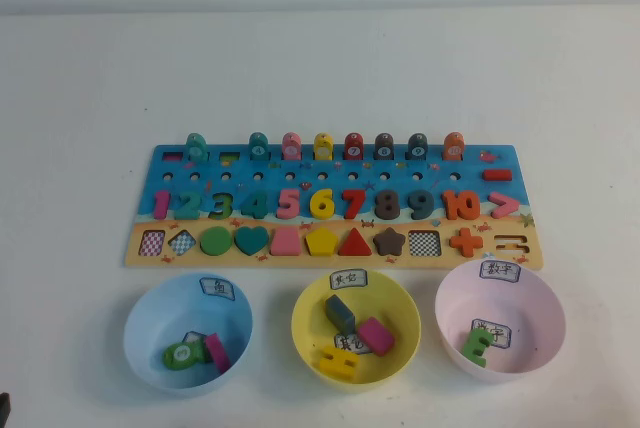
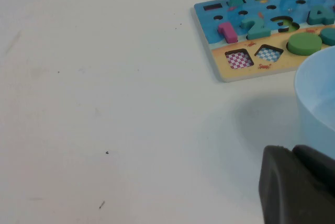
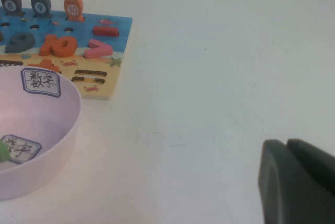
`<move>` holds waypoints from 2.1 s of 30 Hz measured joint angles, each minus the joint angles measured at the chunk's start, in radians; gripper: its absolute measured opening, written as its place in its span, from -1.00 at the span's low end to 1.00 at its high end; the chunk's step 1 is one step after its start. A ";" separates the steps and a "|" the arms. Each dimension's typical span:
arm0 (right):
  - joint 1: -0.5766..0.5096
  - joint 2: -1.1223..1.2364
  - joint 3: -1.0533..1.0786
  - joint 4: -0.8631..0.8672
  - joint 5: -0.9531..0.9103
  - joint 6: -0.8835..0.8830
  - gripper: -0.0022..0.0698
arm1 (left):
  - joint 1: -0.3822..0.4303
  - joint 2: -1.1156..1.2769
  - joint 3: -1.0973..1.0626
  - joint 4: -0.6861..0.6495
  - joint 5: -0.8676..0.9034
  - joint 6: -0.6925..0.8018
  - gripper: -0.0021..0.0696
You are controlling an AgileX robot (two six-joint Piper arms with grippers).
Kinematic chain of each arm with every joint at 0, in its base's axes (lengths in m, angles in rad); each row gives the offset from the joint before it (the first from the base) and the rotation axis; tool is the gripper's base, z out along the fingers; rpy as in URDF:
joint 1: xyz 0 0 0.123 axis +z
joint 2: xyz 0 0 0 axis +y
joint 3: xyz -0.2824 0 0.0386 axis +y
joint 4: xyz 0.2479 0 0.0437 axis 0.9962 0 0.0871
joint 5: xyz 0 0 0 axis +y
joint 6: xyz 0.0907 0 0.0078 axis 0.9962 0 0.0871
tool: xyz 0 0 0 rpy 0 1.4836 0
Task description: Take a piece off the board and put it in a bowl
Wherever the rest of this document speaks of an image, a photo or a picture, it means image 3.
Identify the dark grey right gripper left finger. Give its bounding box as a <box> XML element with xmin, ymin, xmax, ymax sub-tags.
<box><xmin>258</xmin><ymin>139</ymin><xmax>335</xmax><ymax>224</ymax></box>

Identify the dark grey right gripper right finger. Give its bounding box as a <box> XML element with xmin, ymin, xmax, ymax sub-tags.
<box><xmin>286</xmin><ymin>138</ymin><xmax>335</xmax><ymax>193</ymax></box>

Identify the colourful wooden puzzle board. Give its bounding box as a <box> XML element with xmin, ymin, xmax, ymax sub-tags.
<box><xmin>0</xmin><ymin>8</ymin><xmax>133</xmax><ymax>101</ymax></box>

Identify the pink plastic bowl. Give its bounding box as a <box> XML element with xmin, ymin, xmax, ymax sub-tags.
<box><xmin>0</xmin><ymin>64</ymin><xmax>82</xmax><ymax>200</ymax></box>

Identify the green wooden symbol piece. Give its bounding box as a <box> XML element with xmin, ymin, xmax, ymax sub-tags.
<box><xmin>0</xmin><ymin>140</ymin><xmax>11</xmax><ymax>163</ymax></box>

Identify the pink wooden greater-than sign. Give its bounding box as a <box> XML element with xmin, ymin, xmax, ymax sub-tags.
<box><xmin>83</xmin><ymin>39</ymin><xmax>114</xmax><ymax>59</ymax></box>

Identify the red wooden minus sign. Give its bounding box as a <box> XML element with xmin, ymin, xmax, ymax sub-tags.
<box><xmin>93</xmin><ymin>25</ymin><xmax>120</xmax><ymax>38</ymax></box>

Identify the orange wooden plus sign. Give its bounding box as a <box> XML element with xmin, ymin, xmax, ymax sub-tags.
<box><xmin>27</xmin><ymin>59</ymin><xmax>61</xmax><ymax>74</ymax></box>

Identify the orange wooden number 10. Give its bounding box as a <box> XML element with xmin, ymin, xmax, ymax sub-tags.
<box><xmin>39</xmin><ymin>34</ymin><xmax>78</xmax><ymax>58</ymax></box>

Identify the orange fish peg 10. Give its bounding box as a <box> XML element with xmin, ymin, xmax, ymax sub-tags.
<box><xmin>63</xmin><ymin>0</ymin><xmax>85</xmax><ymax>22</ymax></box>

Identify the grey wooden number 9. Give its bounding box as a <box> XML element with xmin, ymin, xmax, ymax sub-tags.
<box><xmin>4</xmin><ymin>31</ymin><xmax>36</xmax><ymax>54</ymax></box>

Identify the grey fish peg 9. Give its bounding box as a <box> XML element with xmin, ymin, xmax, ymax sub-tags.
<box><xmin>30</xmin><ymin>0</ymin><xmax>52</xmax><ymax>19</ymax></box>

